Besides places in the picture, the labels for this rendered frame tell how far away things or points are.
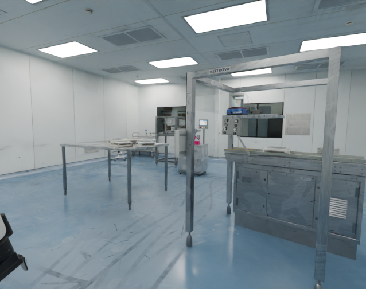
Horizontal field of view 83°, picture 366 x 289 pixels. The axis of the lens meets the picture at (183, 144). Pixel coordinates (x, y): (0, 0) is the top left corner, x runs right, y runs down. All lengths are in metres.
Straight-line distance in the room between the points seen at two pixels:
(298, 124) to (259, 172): 5.10
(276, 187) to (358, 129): 5.54
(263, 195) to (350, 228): 0.79
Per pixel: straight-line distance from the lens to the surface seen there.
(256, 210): 2.66
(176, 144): 1.95
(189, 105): 2.00
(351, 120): 7.77
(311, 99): 7.61
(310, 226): 2.58
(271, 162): 2.42
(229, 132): 2.51
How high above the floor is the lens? 1.20
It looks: 5 degrees down
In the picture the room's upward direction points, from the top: 1 degrees clockwise
